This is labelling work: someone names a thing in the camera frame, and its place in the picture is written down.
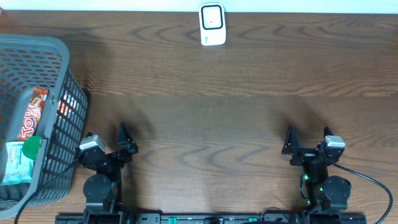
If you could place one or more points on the green lid jar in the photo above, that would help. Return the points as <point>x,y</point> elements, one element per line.
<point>31,147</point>

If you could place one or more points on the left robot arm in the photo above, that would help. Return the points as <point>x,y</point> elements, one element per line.
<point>102,190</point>

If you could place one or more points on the grey plastic mesh basket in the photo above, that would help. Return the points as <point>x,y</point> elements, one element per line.
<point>43,62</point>

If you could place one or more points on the red Top chocolate bar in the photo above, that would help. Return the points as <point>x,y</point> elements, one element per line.
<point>33,113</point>

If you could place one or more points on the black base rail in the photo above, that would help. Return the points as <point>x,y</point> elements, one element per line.
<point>155,218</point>

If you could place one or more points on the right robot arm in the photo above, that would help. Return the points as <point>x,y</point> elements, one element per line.
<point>324,193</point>

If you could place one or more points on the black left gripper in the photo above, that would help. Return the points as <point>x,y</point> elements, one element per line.
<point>129,145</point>

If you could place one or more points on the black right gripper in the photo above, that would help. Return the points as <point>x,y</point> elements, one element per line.
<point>305,154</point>

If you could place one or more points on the teal white snack packet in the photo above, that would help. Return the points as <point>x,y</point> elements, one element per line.
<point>19,168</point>

